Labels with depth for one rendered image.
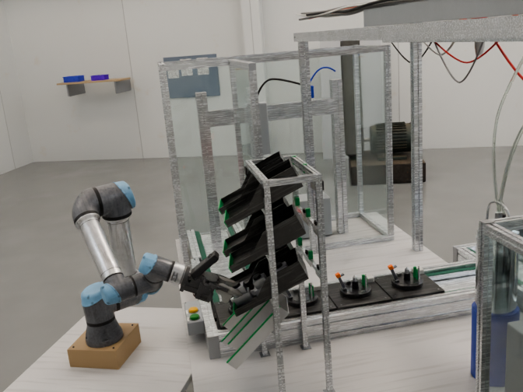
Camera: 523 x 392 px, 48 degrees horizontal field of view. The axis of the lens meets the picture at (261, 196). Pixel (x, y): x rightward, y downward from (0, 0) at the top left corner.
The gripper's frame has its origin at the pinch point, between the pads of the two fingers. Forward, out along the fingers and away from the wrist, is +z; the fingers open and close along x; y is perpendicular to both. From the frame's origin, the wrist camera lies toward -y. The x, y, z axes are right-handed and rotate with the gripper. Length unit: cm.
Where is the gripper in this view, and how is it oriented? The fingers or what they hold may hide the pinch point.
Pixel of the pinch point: (240, 288)
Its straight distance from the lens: 206.7
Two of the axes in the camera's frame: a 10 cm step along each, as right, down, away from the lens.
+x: 0.2, 2.7, -9.6
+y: -3.5, 9.0, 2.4
